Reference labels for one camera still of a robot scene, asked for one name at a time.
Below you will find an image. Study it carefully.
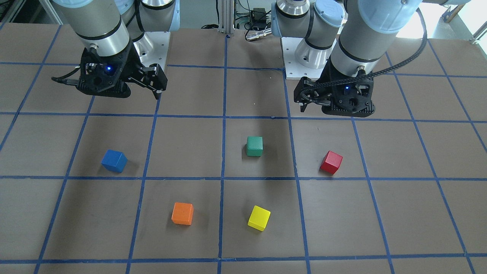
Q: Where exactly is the yellow wooden block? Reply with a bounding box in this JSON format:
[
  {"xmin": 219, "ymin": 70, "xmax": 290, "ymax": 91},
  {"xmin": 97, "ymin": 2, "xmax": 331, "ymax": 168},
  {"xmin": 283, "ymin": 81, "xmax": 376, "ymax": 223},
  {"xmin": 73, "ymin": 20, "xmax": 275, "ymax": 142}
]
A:
[{"xmin": 247, "ymin": 205, "xmax": 271, "ymax": 232}]

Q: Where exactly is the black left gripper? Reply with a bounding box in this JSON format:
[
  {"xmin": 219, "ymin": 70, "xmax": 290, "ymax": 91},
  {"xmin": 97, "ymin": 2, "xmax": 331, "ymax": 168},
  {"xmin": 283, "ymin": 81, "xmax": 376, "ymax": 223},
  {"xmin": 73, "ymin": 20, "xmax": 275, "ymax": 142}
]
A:
[{"xmin": 294, "ymin": 76, "xmax": 376, "ymax": 117}]

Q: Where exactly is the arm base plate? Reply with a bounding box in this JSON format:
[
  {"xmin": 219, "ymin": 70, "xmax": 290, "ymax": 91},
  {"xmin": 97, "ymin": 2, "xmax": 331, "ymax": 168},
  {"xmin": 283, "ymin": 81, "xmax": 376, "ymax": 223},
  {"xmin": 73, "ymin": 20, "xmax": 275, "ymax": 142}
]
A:
[
  {"xmin": 133, "ymin": 32, "xmax": 171, "ymax": 69},
  {"xmin": 281, "ymin": 37, "xmax": 337, "ymax": 80}
]

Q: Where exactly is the blue wooden block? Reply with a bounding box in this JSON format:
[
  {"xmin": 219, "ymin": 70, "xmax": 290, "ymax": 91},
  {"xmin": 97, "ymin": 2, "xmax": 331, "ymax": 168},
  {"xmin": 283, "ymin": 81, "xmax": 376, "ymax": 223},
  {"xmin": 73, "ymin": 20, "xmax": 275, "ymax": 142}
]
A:
[{"xmin": 101, "ymin": 150, "xmax": 128, "ymax": 173}]

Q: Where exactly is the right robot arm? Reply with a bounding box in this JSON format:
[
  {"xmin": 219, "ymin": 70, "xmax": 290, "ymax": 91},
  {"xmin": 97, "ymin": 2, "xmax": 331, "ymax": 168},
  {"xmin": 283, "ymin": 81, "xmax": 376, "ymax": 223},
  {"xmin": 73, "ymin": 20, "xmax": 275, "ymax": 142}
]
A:
[{"xmin": 51, "ymin": 0, "xmax": 180, "ymax": 100}]

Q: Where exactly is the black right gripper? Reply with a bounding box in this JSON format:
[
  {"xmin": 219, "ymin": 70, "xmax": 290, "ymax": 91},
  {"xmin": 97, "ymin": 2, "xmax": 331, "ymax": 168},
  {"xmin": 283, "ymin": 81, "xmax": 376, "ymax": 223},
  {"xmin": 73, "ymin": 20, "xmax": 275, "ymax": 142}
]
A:
[{"xmin": 75, "ymin": 42, "xmax": 168, "ymax": 100}]

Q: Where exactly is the red wooden block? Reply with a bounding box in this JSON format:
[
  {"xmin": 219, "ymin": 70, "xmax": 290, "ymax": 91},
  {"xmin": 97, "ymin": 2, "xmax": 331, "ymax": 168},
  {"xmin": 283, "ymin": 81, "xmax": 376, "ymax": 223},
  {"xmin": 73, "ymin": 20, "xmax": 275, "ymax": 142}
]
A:
[{"xmin": 320, "ymin": 151, "xmax": 343, "ymax": 175}]

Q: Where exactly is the orange wooden block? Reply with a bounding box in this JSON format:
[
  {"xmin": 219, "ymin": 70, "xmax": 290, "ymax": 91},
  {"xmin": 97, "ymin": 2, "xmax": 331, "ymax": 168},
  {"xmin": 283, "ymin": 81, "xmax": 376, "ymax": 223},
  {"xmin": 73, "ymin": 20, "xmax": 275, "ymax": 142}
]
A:
[{"xmin": 172, "ymin": 202, "xmax": 194, "ymax": 226}]

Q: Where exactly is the black power adapter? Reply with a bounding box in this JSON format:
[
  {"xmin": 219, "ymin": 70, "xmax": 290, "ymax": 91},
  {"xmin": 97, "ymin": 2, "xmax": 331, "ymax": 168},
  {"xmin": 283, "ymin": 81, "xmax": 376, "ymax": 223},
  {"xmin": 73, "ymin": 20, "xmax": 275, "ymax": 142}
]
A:
[{"xmin": 249, "ymin": 8, "xmax": 267, "ymax": 31}]

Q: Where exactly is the green wooden block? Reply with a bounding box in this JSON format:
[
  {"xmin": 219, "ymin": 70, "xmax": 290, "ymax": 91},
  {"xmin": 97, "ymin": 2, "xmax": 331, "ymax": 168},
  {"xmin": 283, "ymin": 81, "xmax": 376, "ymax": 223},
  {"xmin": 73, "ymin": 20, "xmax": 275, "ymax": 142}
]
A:
[{"xmin": 246, "ymin": 136, "xmax": 263, "ymax": 157}]

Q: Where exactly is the aluminium frame post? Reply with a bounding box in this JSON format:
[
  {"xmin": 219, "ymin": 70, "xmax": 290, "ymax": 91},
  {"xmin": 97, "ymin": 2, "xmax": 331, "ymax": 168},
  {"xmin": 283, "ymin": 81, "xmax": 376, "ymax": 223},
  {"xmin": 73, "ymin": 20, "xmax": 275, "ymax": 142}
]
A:
[{"xmin": 216, "ymin": 0, "xmax": 235, "ymax": 37}]

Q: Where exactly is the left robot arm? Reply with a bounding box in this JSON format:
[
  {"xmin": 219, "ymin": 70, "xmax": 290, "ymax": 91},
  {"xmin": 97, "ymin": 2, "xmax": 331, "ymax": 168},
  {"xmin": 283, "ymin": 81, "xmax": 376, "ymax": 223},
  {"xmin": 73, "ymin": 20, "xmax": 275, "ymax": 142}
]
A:
[{"xmin": 271, "ymin": 0, "xmax": 428, "ymax": 118}]

